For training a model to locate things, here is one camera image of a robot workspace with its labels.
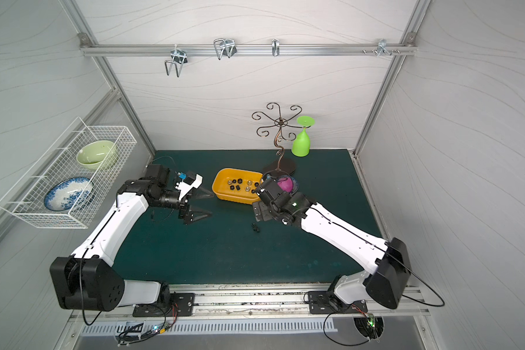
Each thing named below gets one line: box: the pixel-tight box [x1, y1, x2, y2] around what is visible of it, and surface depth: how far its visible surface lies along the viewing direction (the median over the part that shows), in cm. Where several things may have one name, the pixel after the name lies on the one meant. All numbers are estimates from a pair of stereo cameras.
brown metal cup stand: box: [251, 102, 311, 178], surface depth 94 cm
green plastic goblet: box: [291, 115, 315, 158], surface depth 95 cm
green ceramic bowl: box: [75, 140, 118, 170], surface depth 72 cm
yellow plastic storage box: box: [212, 167, 264, 205], surface depth 107 cm
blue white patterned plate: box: [43, 176, 94, 212], surface depth 64 cm
